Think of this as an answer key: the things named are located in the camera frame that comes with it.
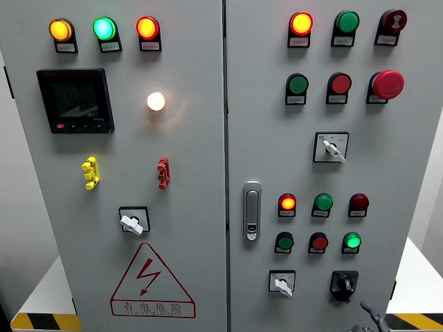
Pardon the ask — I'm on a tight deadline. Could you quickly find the small green push button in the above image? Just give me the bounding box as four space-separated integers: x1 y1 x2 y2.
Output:
275 231 295 251

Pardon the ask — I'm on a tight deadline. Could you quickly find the turn switch with wide white handle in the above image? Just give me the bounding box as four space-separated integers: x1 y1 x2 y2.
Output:
118 206 152 237

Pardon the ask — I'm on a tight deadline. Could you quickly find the large green domed button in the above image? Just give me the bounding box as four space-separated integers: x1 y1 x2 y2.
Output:
334 10 361 35

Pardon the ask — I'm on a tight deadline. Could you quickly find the small green domed lamp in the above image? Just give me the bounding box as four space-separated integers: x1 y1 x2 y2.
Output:
312 192 334 212
342 232 362 250

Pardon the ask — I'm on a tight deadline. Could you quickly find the label plate under buzzer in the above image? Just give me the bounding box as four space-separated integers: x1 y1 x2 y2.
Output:
374 32 398 46

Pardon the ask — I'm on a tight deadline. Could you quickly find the small red handle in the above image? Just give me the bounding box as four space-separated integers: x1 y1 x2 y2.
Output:
156 156 172 190

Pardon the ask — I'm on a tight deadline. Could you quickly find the small turn switch with white handle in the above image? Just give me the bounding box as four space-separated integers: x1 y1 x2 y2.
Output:
268 270 297 299

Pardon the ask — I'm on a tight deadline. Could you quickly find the label plate under green button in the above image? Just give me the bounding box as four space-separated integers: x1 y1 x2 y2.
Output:
330 33 355 48
284 93 307 106

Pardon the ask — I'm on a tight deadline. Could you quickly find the large green lit lamp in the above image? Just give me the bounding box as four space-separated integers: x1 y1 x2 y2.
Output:
92 17 118 42

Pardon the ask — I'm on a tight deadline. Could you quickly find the pale grey cabinet door with lock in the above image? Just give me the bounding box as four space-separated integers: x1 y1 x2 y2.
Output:
225 0 443 332

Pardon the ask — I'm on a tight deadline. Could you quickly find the large red stop button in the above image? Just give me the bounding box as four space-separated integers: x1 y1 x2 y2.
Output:
368 69 405 100

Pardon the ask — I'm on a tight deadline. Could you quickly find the flat red push button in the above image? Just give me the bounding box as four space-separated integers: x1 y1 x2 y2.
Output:
327 71 353 95

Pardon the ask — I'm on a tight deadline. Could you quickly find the small red push button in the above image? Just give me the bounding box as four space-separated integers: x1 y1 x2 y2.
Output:
308 232 329 252

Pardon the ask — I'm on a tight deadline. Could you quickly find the flat green push button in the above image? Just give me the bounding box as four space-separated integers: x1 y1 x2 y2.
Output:
285 73 309 96

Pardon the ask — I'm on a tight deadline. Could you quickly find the label plate under yellow lamp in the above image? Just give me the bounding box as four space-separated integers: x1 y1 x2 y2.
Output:
54 41 79 54

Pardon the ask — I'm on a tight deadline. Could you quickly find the dark red buzzer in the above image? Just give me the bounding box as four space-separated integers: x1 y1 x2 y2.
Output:
379 9 408 35

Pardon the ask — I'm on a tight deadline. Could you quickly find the label plate under lit green lamp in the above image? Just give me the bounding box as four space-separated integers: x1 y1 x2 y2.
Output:
99 39 123 53

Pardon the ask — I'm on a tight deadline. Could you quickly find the label plate under red lamp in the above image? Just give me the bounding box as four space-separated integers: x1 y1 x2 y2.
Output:
139 39 163 53
287 35 311 48

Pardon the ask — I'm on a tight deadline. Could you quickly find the white round lamp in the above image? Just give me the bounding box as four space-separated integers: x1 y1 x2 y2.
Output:
146 91 167 112

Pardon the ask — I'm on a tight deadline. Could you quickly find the small red lamp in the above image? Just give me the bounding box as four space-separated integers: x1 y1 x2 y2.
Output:
278 192 298 212
349 192 370 212

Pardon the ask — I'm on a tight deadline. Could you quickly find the black display meter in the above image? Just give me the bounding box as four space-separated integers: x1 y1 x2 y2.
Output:
36 68 116 135

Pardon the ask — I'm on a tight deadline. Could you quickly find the yellow round lamp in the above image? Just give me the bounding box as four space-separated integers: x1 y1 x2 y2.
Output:
48 17 75 43

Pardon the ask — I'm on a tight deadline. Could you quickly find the turn switch with slim white handle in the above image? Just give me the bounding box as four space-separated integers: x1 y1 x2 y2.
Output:
312 131 350 164

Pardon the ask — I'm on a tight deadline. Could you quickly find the pale grey cabinet door with display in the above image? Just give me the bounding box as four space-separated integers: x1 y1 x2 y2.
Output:
0 0 228 332

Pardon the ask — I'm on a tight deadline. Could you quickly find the silver door lock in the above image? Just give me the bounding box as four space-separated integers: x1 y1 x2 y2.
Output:
242 181 262 242

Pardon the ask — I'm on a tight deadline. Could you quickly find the small yellow handle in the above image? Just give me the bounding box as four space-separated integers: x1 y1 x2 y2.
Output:
81 156 101 191

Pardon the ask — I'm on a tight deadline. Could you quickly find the black yellow striped tape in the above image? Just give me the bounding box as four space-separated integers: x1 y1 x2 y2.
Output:
384 313 443 332
10 313 83 332

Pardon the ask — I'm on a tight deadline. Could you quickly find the large red lamp beside green button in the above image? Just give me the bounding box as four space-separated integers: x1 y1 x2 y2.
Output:
289 11 315 37

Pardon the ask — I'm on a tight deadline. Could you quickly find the black knob turn switch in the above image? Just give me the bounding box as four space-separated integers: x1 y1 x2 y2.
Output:
329 270 360 304

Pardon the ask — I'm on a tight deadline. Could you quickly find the red warning triangle sign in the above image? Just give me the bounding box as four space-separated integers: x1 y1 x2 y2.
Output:
109 242 197 319

